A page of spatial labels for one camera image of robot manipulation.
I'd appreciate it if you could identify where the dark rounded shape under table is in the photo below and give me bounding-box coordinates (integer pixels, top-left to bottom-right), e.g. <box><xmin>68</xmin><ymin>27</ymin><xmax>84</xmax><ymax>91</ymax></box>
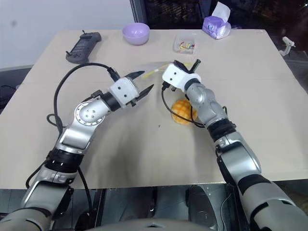
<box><xmin>186</xmin><ymin>184</ymin><xmax>233</xmax><ymax>231</ymax></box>

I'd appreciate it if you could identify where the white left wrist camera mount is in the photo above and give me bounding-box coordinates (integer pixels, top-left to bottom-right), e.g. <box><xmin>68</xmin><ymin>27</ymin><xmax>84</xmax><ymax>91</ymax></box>
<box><xmin>110</xmin><ymin>77</ymin><xmax>141</xmax><ymax>107</ymax></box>

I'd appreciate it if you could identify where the clear box with colourful clips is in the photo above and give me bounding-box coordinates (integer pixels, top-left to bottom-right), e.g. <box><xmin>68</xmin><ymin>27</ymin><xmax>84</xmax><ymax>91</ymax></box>
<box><xmin>172</xmin><ymin>33</ymin><xmax>199</xmax><ymax>55</ymax></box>

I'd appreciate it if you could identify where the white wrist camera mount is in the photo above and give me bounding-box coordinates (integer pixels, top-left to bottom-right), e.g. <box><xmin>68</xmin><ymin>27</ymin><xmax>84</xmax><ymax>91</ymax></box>
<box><xmin>110</xmin><ymin>77</ymin><xmax>141</xmax><ymax>107</ymax></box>
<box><xmin>162</xmin><ymin>63</ymin><xmax>201</xmax><ymax>92</ymax></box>

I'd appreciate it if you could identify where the black handheld remote controller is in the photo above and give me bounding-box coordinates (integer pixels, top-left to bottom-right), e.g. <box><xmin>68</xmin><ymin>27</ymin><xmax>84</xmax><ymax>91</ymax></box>
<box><xmin>65</xmin><ymin>30</ymin><xmax>102</xmax><ymax>64</ymax></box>

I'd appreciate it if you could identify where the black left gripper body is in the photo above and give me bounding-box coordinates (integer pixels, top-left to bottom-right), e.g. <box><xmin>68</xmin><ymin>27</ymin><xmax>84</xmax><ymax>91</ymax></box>
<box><xmin>128</xmin><ymin>93</ymin><xmax>143</xmax><ymax>108</ymax></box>

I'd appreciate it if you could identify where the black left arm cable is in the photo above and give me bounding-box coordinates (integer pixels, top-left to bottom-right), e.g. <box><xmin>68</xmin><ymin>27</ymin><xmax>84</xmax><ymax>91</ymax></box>
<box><xmin>46</xmin><ymin>63</ymin><xmax>120</xmax><ymax>133</ymax></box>

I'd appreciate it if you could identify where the white plastic clamp hook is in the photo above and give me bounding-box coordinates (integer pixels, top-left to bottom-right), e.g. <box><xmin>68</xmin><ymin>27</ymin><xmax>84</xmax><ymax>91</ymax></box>
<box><xmin>279</xmin><ymin>36</ymin><xmax>296</xmax><ymax>56</ymax></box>

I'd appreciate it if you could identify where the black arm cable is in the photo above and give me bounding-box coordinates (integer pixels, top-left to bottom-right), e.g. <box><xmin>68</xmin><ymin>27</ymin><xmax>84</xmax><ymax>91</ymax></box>
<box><xmin>160</xmin><ymin>82</ymin><xmax>206</xmax><ymax>128</ymax></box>
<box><xmin>46</xmin><ymin>63</ymin><xmax>120</xmax><ymax>133</ymax></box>

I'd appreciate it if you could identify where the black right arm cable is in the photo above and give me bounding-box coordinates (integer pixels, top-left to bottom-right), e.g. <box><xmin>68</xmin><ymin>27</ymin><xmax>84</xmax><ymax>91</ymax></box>
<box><xmin>160</xmin><ymin>82</ymin><xmax>206</xmax><ymax>128</ymax></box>

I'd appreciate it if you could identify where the purple plastic bowl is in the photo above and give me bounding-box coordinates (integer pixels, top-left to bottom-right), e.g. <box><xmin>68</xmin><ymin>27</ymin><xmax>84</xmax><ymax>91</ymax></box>
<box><xmin>122</xmin><ymin>23</ymin><xmax>150</xmax><ymax>46</ymax></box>

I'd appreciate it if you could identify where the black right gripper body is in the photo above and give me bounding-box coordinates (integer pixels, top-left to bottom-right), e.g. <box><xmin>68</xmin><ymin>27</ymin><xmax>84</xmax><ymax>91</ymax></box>
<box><xmin>173</xmin><ymin>60</ymin><xmax>194</xmax><ymax>74</ymax></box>

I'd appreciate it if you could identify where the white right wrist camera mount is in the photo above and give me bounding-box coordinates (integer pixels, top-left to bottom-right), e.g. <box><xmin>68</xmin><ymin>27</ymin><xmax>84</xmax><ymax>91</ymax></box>
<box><xmin>162</xmin><ymin>63</ymin><xmax>201</xmax><ymax>92</ymax></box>

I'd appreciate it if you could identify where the clear plastic zip bag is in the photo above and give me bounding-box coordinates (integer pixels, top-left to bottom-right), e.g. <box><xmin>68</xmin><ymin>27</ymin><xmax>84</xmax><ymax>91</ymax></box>
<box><xmin>134</xmin><ymin>60</ymin><xmax>193</xmax><ymax>81</ymax></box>

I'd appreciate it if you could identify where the grey robot torso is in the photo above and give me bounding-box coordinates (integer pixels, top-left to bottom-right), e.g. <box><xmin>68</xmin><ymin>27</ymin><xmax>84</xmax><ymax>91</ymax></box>
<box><xmin>96</xmin><ymin>217</ymin><xmax>195</xmax><ymax>231</ymax></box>

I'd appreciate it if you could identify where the orange checkered snack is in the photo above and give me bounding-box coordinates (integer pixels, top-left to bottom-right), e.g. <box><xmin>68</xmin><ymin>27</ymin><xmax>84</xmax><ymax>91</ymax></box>
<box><xmin>170</xmin><ymin>100</ymin><xmax>199</xmax><ymax>125</ymax></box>

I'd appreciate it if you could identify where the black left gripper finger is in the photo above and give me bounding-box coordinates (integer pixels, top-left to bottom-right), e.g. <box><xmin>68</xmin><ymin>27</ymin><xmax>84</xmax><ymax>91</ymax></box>
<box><xmin>138</xmin><ymin>84</ymin><xmax>154</xmax><ymax>100</ymax></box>
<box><xmin>125</xmin><ymin>70</ymin><xmax>145</xmax><ymax>80</ymax></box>

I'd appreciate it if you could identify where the purple tissue pack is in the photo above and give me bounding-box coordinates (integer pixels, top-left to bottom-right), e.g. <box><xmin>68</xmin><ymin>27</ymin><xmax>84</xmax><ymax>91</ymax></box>
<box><xmin>202</xmin><ymin>1</ymin><xmax>232</xmax><ymax>40</ymax></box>

